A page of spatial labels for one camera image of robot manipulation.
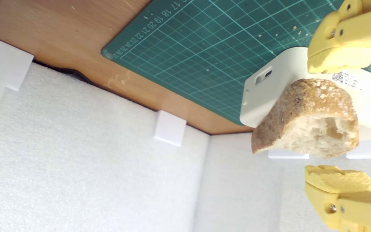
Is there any brown bread slice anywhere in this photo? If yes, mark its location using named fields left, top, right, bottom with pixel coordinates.
left=251, top=78, right=360, bottom=159

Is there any white block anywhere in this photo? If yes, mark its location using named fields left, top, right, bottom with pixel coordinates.
left=239, top=47, right=371, bottom=142

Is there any green cutting mat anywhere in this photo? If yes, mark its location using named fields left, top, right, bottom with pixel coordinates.
left=101, top=0, right=371, bottom=126

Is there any white wall clip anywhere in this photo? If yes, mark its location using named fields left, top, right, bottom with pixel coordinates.
left=0, top=35, right=34, bottom=92
left=153, top=110, right=187, bottom=147

